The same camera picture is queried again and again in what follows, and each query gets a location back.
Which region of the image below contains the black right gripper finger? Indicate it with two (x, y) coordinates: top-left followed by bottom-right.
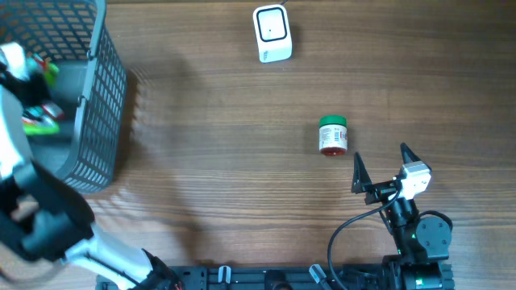
(351, 152), (372, 194)
(400, 143), (421, 164)

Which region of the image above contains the red snack stick packet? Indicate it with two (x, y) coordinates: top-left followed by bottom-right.
(40, 102), (65, 122)

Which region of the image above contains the white barcode scanner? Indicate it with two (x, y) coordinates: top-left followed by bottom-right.
(252, 4), (293, 64)

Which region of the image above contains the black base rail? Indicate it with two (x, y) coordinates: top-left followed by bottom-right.
(172, 264), (456, 290)

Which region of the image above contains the grey plastic mesh basket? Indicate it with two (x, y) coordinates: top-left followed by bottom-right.
(1, 0), (127, 194)

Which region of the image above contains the green candy bag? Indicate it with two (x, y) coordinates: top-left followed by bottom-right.
(22, 54), (60, 135)

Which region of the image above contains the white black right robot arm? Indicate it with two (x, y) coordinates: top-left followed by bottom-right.
(341, 143), (455, 290)

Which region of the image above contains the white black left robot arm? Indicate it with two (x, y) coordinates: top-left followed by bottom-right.
(1, 71), (181, 289)

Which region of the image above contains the green lid jar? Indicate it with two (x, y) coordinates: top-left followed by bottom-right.
(318, 115), (348, 156)

